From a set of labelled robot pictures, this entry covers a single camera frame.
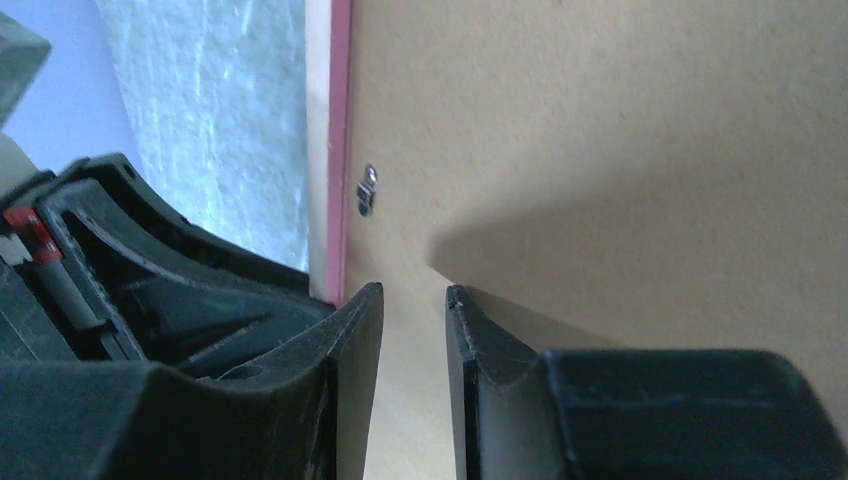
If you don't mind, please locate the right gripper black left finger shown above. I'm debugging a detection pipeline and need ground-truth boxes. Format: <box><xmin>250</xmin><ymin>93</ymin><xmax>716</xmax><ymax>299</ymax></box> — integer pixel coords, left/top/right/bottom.
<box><xmin>1</xmin><ymin>282</ymin><xmax>384</xmax><ymax>479</ymax></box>

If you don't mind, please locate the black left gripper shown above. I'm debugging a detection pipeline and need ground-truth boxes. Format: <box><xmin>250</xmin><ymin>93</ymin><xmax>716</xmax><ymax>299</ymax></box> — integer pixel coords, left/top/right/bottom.
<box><xmin>1</xmin><ymin>154</ymin><xmax>331</xmax><ymax>377</ymax></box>

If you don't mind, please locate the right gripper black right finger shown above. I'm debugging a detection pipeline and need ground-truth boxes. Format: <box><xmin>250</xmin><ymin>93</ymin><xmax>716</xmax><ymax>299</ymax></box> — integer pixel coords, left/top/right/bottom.
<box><xmin>445</xmin><ymin>285</ymin><xmax>847</xmax><ymax>479</ymax></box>

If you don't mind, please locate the brown cardboard backing board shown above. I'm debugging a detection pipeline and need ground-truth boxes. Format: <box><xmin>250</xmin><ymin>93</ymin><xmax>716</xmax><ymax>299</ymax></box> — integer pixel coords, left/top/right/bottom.
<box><xmin>346</xmin><ymin>1</ymin><xmax>847</xmax><ymax>479</ymax></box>

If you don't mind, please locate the pink wooden photo frame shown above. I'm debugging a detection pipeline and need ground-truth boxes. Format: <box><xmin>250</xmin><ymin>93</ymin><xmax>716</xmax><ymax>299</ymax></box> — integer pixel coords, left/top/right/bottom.
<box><xmin>305</xmin><ymin>0</ymin><xmax>353</xmax><ymax>306</ymax></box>

